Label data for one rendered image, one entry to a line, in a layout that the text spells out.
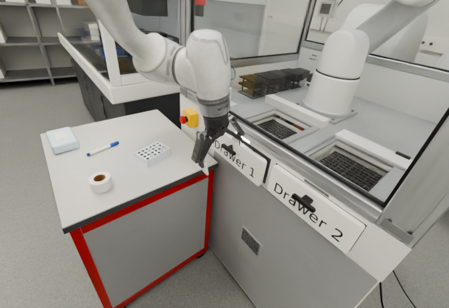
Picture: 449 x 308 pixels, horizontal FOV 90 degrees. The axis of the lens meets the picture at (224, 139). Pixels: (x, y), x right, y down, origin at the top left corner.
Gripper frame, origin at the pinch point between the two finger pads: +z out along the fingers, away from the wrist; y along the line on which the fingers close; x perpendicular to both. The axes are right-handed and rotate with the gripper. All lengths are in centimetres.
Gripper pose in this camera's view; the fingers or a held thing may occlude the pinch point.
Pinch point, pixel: (221, 160)
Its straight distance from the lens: 77.7
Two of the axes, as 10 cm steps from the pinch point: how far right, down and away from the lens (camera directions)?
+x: -6.2, -4.6, 6.3
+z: 0.8, 7.6, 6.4
